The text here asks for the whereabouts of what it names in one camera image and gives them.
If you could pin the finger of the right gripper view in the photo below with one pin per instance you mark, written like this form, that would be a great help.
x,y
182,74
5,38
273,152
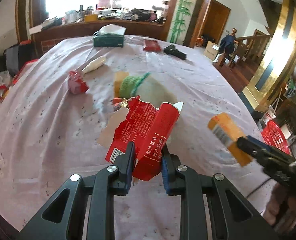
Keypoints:
x,y
255,148

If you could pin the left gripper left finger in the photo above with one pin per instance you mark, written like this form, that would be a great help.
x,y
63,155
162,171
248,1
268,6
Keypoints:
x,y
126,164

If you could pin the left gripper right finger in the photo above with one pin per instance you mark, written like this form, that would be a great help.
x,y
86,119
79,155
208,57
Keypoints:
x,y
169,165

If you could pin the orange cardboard box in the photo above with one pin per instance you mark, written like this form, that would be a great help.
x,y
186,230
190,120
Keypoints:
x,y
227,132

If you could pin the torn red cardboard box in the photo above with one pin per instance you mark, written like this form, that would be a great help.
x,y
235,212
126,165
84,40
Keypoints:
x,y
145,125

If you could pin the brown red snack wrapper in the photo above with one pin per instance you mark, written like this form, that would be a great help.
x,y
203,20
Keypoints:
x,y
118,103

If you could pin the white green towel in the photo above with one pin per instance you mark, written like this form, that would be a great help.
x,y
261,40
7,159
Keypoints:
x,y
148,88

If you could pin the yellow tape roll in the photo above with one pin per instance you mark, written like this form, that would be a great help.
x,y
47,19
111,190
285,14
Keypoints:
x,y
118,79

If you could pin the red plastic mesh basket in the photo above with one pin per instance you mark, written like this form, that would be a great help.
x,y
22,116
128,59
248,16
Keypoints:
x,y
273,136

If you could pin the crumpled red pink wrapper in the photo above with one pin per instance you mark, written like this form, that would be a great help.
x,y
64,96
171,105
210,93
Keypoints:
x,y
76,83

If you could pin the gold black pillar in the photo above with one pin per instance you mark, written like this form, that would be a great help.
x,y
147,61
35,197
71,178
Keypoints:
x,y
274,67

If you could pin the wooden staircase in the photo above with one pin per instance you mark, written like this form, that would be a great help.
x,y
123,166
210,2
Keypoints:
x,y
239,67

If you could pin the white spray bottle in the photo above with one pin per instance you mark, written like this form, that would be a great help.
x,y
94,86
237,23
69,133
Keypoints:
x,y
93,65

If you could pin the dark blue jacket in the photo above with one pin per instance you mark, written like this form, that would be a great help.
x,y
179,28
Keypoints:
x,y
227,44

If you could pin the brown cardboard box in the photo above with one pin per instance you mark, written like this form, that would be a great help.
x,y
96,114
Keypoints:
x,y
211,50

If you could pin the black handheld device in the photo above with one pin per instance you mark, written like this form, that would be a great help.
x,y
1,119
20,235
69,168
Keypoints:
x,y
172,50

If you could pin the dark red snack packet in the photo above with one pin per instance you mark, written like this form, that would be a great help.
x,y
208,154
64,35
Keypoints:
x,y
151,45

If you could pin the green tissue box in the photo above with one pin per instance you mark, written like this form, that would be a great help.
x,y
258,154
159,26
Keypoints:
x,y
109,36

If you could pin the brown wooden door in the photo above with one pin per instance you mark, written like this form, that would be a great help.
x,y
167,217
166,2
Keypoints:
x,y
216,18

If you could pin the wooden sideboard counter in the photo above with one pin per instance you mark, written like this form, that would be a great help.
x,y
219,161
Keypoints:
x,y
47,39

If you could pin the bamboo painted panel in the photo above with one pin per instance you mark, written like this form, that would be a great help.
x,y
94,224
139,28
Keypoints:
x,y
180,21

